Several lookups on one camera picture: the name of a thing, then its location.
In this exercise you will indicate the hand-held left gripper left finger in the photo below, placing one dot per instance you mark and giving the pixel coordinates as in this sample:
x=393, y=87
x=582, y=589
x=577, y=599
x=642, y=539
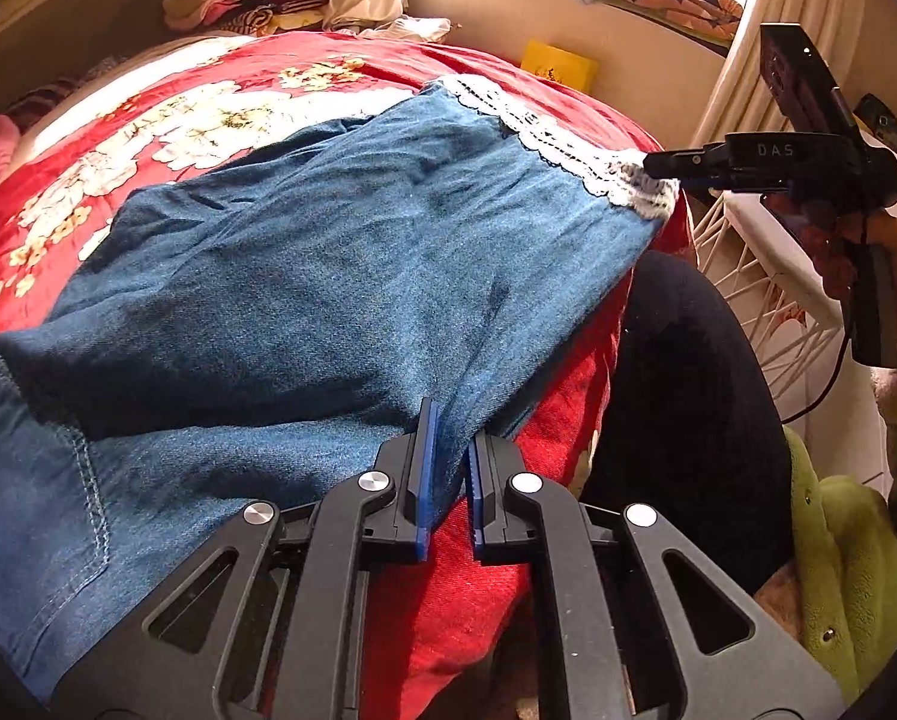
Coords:
x=423, y=480

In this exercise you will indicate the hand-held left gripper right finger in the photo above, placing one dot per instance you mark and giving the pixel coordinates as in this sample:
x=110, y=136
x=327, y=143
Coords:
x=480, y=495

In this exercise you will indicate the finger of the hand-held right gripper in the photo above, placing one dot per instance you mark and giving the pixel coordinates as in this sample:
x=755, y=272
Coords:
x=681, y=162
x=707, y=183

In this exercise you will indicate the blue denim pants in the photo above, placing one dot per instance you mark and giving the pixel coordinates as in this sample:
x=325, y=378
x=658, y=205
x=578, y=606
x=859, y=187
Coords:
x=306, y=255

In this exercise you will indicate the black object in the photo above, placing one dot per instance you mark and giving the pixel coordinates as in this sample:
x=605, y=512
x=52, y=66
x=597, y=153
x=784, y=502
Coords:
x=887, y=124

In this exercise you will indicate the white net basket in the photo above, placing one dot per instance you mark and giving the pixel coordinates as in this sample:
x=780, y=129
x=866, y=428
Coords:
x=778, y=262

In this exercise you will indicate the yellow box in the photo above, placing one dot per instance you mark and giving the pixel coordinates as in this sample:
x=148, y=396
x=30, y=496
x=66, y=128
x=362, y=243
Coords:
x=561, y=64

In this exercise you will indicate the person's black trouser leg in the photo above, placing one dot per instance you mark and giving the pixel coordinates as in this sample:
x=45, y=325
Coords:
x=688, y=390

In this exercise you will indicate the crumpled white cloth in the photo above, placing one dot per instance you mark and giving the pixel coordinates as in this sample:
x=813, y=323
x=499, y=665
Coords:
x=411, y=28

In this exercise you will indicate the person's green jacket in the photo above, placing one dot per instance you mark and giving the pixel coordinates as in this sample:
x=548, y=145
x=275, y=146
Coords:
x=853, y=562

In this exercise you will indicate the red floral blanket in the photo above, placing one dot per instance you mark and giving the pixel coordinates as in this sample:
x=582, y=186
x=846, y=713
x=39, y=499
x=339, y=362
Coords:
x=216, y=75

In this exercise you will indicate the cream bed sheet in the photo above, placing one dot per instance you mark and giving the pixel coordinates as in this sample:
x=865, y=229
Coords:
x=148, y=71

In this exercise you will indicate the striped pillow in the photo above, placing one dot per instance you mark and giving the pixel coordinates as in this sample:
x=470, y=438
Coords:
x=43, y=101

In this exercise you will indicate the grey headboard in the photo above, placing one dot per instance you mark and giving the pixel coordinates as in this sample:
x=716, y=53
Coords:
x=58, y=15

